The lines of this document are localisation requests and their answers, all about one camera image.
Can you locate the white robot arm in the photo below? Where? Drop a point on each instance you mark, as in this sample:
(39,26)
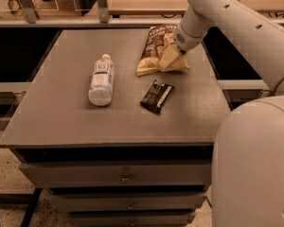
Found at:
(247,179)

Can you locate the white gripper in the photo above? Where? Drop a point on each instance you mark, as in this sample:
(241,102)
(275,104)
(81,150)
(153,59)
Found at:
(186,40)

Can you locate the clear plastic water bottle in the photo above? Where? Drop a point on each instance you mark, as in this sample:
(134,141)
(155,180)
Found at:
(102,82)

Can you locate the brown sea salt chip bag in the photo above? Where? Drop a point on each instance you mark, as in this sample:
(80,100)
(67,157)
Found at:
(159,37)

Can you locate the grey drawer cabinet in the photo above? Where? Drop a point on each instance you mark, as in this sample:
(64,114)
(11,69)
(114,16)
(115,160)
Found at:
(118,165)

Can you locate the black snack bar wrapper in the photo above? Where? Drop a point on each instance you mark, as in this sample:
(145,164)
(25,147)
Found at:
(155,98)

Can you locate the wooden shelf with metal posts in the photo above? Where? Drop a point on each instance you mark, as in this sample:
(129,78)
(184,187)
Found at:
(92,13)

